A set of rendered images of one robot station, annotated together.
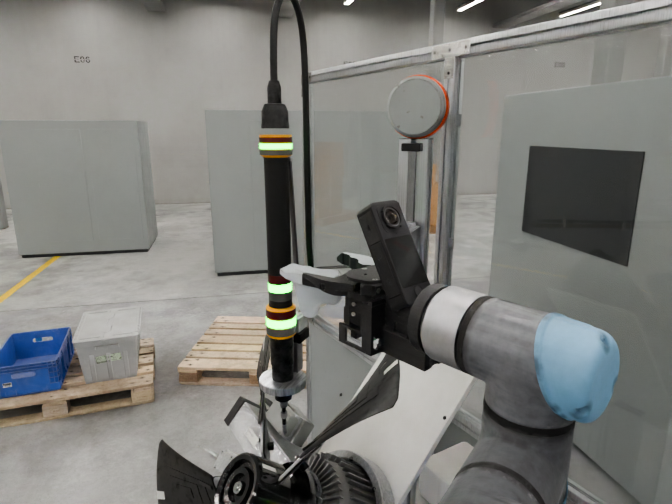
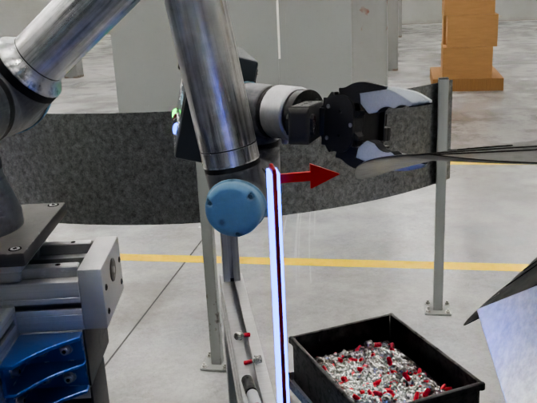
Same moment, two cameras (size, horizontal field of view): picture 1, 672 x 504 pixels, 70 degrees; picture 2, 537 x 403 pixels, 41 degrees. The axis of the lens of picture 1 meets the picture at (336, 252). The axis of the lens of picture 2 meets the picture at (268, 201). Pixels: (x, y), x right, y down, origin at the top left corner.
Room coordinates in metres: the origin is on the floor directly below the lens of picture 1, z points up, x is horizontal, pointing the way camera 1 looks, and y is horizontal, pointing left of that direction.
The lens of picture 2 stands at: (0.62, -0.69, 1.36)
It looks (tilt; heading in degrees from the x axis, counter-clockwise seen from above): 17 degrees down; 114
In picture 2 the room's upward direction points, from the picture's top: 3 degrees counter-clockwise
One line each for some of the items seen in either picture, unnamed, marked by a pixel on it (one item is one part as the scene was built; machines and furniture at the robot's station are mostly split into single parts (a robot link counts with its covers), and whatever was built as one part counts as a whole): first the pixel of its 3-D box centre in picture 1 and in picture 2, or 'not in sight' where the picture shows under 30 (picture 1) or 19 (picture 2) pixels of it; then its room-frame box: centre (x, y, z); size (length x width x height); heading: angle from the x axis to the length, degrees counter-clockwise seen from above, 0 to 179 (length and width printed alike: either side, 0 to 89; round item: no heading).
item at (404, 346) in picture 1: (395, 311); not in sight; (0.49, -0.06, 1.63); 0.12 x 0.08 x 0.09; 41
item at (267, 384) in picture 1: (285, 351); not in sight; (0.67, 0.08, 1.50); 0.09 x 0.07 x 0.10; 156
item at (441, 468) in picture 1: (454, 476); not in sight; (1.12, -0.32, 0.92); 0.17 x 0.16 x 0.11; 121
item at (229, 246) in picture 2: not in sight; (228, 225); (0.08, 0.35, 0.96); 0.03 x 0.03 x 0.20; 31
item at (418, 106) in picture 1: (417, 107); not in sight; (1.32, -0.21, 1.88); 0.16 x 0.07 x 0.16; 66
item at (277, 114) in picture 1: (279, 253); not in sight; (0.66, 0.08, 1.66); 0.04 x 0.04 x 0.46
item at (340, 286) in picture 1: (340, 282); not in sight; (0.52, 0.00, 1.66); 0.09 x 0.05 x 0.02; 63
